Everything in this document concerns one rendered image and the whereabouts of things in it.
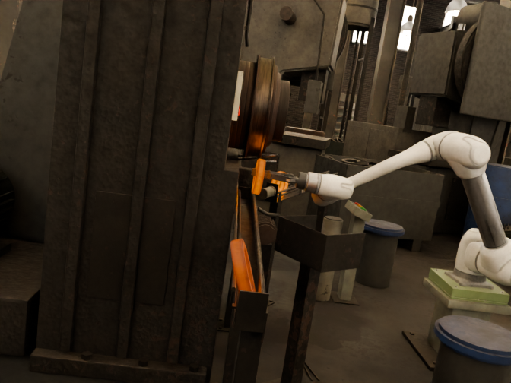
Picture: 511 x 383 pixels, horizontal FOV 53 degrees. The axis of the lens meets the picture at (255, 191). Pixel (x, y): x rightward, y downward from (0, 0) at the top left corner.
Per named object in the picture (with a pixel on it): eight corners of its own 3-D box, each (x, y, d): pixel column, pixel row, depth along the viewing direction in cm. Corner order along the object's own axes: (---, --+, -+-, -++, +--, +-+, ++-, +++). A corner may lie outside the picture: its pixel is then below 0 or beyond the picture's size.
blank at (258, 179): (258, 162, 212) (266, 163, 213) (257, 155, 227) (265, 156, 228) (252, 197, 216) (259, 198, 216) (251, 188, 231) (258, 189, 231)
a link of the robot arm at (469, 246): (473, 265, 269) (482, 225, 265) (497, 278, 252) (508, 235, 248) (447, 264, 264) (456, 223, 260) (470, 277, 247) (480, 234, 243)
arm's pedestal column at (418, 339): (470, 341, 288) (482, 289, 283) (509, 379, 249) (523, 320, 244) (401, 333, 285) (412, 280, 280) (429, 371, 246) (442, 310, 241)
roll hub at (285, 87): (272, 142, 226) (281, 78, 221) (268, 137, 253) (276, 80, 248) (284, 144, 226) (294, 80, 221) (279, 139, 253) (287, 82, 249)
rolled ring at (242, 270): (246, 245, 152) (236, 248, 152) (239, 230, 135) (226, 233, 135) (258, 307, 146) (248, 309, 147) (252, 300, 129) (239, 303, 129)
